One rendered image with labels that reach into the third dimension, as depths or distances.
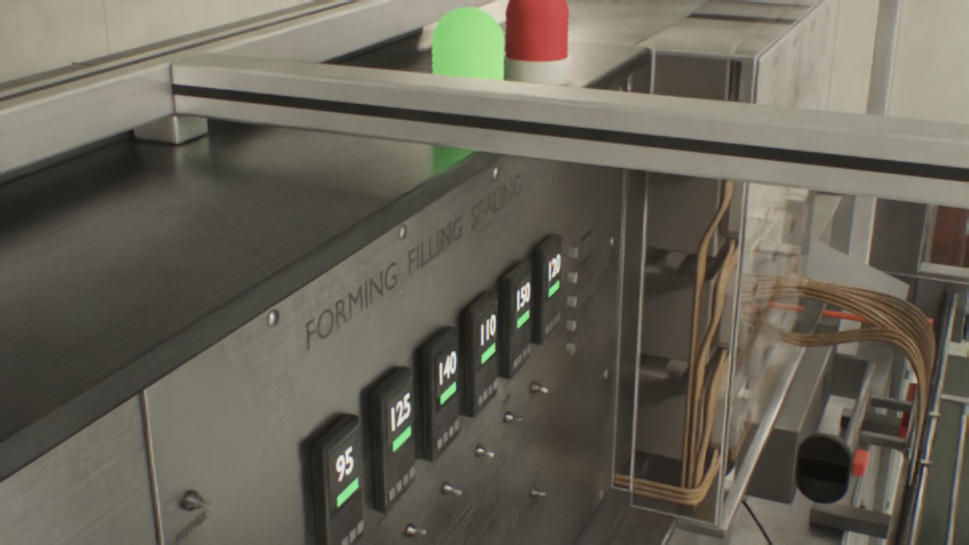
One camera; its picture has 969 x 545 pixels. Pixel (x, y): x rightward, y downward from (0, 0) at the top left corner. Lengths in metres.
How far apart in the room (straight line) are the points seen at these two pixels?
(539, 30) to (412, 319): 0.33
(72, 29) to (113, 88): 3.76
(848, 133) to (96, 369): 0.43
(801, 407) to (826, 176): 1.10
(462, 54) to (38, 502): 0.51
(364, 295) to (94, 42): 3.96
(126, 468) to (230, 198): 0.23
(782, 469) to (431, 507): 0.89
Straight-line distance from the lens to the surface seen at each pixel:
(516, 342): 1.03
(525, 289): 1.03
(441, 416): 0.90
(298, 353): 0.72
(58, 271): 0.67
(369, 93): 0.80
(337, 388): 0.77
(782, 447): 1.74
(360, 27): 1.12
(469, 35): 0.93
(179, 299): 0.62
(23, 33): 4.43
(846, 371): 2.06
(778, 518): 2.10
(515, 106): 0.76
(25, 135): 0.79
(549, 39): 1.07
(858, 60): 6.01
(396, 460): 0.85
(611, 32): 1.37
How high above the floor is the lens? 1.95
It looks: 21 degrees down
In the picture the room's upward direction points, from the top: straight up
